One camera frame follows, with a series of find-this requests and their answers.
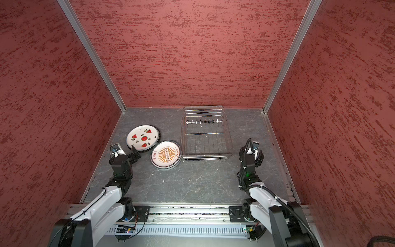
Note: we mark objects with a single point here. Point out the right small circuit board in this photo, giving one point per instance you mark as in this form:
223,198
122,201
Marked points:
255,232

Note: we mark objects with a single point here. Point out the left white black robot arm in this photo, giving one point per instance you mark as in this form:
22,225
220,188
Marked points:
86,227

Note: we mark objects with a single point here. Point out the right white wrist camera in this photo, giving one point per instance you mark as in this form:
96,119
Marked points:
254,148

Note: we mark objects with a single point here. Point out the white perforated cable tray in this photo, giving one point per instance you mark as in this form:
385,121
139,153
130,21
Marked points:
226,231

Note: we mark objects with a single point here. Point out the steel wire dish rack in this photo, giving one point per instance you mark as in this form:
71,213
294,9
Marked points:
205,134

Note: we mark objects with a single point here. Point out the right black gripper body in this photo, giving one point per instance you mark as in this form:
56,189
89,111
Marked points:
258,161

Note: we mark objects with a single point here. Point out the watermelon plate blue rim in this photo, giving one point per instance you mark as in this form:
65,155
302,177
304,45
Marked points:
143,137

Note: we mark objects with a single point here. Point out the small circuit board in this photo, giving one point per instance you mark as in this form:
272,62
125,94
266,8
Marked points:
255,232
125,229

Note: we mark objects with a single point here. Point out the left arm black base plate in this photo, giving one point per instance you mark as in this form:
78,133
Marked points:
138,213

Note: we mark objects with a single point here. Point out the left small circuit board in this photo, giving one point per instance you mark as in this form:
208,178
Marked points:
125,229

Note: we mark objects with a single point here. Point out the left aluminium corner post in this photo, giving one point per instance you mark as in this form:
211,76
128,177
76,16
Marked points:
87,44

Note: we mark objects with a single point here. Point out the orange sunburst white plate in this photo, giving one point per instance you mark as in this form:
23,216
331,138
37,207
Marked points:
166,168

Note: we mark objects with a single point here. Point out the aluminium corner post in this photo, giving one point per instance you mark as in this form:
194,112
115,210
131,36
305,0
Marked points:
87,44
297,41

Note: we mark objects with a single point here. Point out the right aluminium corner post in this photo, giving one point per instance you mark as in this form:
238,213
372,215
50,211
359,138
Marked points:
297,41

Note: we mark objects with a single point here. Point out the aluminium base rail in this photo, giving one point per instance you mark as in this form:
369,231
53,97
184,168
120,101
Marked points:
189,214

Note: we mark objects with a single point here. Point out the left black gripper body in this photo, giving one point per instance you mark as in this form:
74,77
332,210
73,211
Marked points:
132,158

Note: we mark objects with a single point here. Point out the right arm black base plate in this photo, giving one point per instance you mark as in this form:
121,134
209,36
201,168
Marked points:
238,214

